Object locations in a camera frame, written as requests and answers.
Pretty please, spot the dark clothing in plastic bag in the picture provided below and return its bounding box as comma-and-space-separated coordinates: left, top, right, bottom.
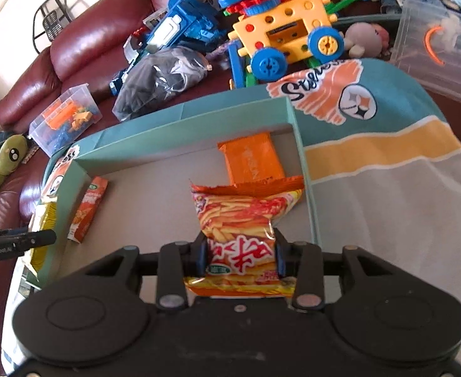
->
113, 46, 209, 122

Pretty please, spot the teal printed cloth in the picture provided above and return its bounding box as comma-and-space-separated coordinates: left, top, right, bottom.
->
19, 58, 461, 377

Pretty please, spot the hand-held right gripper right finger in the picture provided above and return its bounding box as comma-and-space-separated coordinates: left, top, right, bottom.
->
275, 229, 391, 311

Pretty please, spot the dark red leather sofa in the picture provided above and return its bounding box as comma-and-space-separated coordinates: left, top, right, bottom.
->
0, 0, 461, 283

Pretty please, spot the yellow building block toy car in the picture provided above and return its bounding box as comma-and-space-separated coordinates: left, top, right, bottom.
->
203, 0, 347, 89

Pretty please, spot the green plush toy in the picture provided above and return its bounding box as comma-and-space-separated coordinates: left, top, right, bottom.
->
0, 134, 29, 197

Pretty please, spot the teal cardboard box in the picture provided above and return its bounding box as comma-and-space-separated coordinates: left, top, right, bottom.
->
26, 97, 319, 283

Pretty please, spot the small orange snack box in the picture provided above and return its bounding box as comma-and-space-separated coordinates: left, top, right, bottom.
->
66, 177, 109, 243

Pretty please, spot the blue robot toy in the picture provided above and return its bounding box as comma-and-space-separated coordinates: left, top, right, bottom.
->
111, 0, 225, 97

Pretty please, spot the plain orange snack packet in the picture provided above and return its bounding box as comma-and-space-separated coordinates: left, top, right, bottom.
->
217, 133, 286, 186

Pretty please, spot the black mesh chair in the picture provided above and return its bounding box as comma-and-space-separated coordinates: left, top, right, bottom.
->
32, 0, 92, 53

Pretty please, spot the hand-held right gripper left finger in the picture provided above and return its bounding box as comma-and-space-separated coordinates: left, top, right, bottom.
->
83, 233, 209, 311

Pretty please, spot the clear plastic lid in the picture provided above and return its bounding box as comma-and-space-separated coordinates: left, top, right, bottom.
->
389, 0, 461, 111

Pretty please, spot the pink plush toy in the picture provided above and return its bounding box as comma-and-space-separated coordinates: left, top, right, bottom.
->
344, 23, 390, 59

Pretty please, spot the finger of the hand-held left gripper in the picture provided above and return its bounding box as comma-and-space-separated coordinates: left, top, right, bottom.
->
0, 229, 57, 265

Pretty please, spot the plain yellow snack packet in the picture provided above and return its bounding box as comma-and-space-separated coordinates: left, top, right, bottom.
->
30, 200, 58, 276

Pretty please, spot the orange fries snack bag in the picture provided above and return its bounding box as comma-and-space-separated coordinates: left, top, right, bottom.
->
183, 176, 305, 298

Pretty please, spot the purple patterned pouch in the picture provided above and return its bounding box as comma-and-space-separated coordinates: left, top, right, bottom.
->
206, 45, 231, 72

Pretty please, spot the clear bin of toy blocks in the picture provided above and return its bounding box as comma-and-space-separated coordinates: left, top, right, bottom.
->
28, 84, 102, 157

